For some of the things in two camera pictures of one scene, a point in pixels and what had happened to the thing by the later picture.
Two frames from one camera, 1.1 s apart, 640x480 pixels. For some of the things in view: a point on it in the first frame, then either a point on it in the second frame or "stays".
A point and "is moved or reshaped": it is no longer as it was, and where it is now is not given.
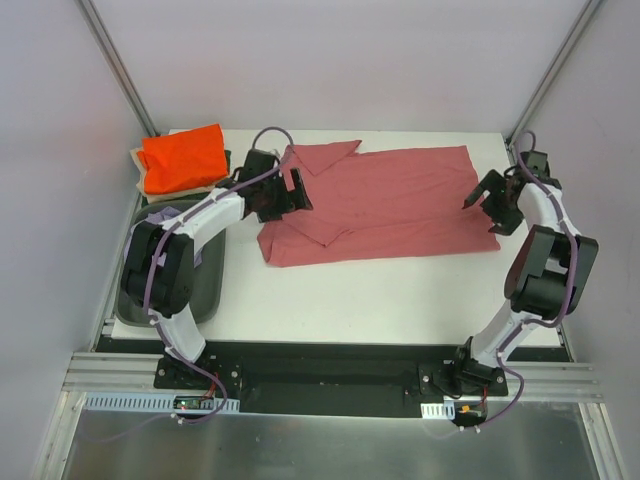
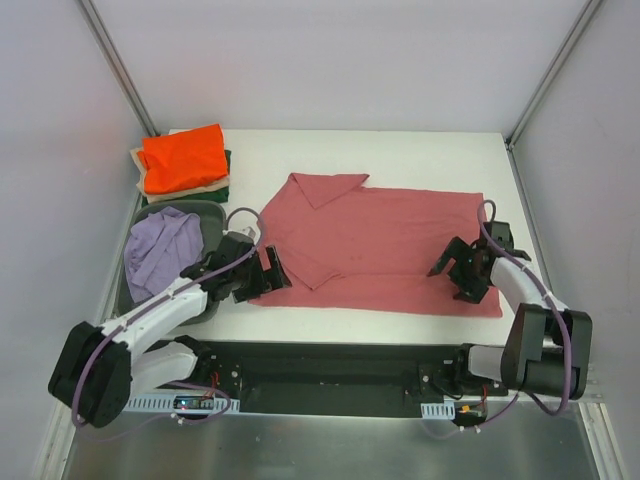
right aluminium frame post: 587,11 stays
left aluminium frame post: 96,28 stays
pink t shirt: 377,206 is moved or reshaped
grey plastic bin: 209,274 stays
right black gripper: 498,201 -> 461,267
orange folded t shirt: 182,159 stays
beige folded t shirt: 139,173 stays
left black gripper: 283,195 -> 261,276
